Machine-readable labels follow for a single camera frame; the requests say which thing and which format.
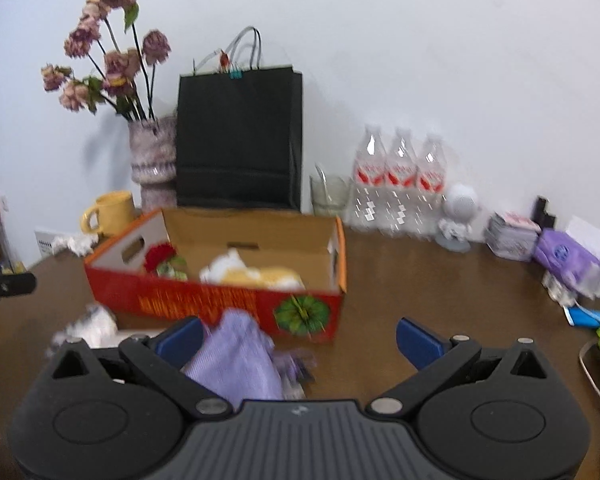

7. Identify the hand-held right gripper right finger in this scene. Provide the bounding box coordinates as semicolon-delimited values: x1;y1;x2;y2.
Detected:
365;317;551;418

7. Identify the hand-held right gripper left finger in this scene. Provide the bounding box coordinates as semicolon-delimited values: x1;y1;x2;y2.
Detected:
45;316;233;422

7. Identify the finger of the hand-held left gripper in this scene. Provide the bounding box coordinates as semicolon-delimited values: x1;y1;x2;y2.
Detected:
0;264;37;311

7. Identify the red cardboard box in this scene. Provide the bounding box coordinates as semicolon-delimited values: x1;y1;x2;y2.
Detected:
83;207;348;343

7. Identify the purple knitted hat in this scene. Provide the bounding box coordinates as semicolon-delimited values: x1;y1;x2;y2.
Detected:
182;308;286;403

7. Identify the white tissue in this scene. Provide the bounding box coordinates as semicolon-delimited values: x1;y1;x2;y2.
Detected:
50;302;118;348
55;232;101;256

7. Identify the small clear packet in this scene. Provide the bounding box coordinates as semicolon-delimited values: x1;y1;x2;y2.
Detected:
272;350;318;401

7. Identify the red rose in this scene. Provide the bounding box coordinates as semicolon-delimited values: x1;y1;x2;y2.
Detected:
145;242;188;281

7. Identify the white and yellow plush toy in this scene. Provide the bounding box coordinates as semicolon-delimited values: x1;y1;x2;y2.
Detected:
199;248;306;291

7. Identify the yellow mug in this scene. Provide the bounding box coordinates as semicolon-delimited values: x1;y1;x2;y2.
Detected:
81;191;141;238

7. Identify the printed tin box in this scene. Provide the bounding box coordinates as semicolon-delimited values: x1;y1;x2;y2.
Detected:
485;211;542;262

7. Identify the white robot figure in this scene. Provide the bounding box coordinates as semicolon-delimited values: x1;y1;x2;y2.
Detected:
436;182;480;253

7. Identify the blue tube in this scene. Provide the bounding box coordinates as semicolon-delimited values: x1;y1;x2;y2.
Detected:
564;306;600;328

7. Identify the red label water bottle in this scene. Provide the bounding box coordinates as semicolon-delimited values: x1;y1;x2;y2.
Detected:
385;127;421;236
416;132;448;238
352;125;388;231

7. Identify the purple tissue pack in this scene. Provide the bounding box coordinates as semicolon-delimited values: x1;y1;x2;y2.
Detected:
532;228;600;286

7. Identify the clear glass cup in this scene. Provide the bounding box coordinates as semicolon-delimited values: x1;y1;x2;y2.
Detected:
310;174;353;218

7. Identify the black rectangular object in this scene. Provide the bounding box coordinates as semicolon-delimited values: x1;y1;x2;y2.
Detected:
534;195;558;231

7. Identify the mottled purple vase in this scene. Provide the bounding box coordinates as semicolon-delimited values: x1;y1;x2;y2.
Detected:
128;116;178;211

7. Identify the white paper box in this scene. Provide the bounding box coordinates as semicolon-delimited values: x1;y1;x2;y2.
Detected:
565;216;600;253

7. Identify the grey cable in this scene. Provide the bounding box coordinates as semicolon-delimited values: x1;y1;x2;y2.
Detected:
578;340;600;423

